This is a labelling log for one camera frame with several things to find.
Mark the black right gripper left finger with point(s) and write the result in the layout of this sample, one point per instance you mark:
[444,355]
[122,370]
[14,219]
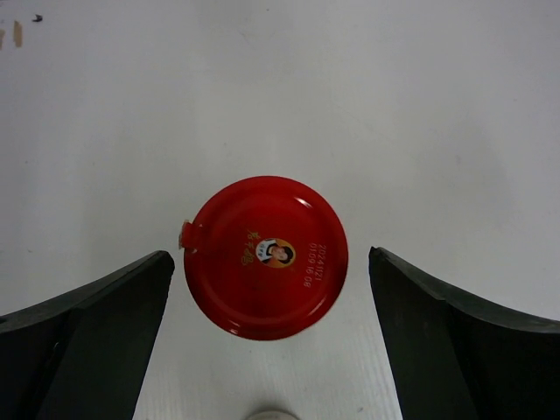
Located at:
[84,354]

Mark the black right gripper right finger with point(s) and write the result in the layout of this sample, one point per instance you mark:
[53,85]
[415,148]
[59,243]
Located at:
[454,355]

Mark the red lid sauce jar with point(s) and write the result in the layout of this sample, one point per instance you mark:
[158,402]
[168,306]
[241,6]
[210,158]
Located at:
[265,257]

